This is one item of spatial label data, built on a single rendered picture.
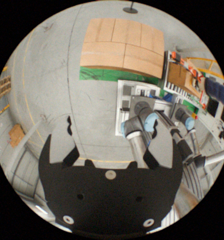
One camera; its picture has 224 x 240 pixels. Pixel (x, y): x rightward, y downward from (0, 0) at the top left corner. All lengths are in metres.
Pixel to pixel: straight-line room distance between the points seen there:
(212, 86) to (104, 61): 1.38
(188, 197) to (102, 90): 1.77
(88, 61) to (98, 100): 0.94
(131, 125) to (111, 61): 0.87
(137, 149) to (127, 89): 1.18
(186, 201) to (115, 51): 1.31
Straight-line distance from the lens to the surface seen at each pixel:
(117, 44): 1.19
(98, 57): 1.14
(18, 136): 6.69
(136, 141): 0.45
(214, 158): 0.76
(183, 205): 0.28
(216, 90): 1.07
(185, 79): 1.09
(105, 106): 1.76
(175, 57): 0.77
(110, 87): 1.64
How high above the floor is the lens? 1.62
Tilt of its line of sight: 58 degrees down
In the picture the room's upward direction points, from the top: 177 degrees counter-clockwise
